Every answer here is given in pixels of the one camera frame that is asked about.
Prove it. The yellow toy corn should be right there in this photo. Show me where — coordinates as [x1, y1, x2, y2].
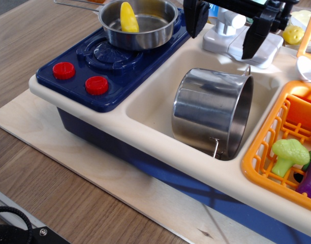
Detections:
[120, 2, 139, 33]

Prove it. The orange dish rack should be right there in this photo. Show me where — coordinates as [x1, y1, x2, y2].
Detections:
[240, 0, 311, 214]

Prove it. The blue toy stove top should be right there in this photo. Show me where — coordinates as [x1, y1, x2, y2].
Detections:
[36, 9, 190, 112]

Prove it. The green toy broccoli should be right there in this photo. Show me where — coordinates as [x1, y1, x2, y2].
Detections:
[271, 139, 310, 177]

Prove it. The steel saucepan on stove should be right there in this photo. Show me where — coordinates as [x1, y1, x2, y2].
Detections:
[54, 1, 179, 51]

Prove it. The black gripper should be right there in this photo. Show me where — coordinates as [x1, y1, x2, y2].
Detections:
[183, 0, 299, 59]

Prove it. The black braided cable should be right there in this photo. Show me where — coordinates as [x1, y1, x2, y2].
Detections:
[0, 206, 34, 244]

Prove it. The red stove knob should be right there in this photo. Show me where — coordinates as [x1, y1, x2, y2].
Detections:
[52, 62, 76, 80]
[85, 76, 109, 96]

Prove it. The light plywood board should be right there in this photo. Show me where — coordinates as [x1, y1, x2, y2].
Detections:
[0, 88, 247, 244]

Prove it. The black metal bracket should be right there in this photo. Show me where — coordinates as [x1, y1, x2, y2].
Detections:
[0, 224, 71, 244]

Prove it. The purple toy eggplant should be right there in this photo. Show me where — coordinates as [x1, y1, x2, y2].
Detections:
[295, 150, 311, 202]

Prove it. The right red stove knob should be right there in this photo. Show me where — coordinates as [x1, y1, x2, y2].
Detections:
[85, 76, 109, 96]

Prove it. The yellow toy vegetable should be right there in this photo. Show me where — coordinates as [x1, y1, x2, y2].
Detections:
[282, 25, 305, 45]

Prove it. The steel pot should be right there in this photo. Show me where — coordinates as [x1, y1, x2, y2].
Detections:
[171, 67, 254, 161]

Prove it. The left red stove knob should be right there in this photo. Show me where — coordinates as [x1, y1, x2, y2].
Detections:
[52, 62, 76, 80]

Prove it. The cream toy kitchen sink unit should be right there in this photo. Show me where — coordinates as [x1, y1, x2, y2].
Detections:
[29, 36, 311, 237]

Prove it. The white toy faucet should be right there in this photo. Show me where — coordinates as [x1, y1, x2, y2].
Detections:
[202, 7, 283, 69]

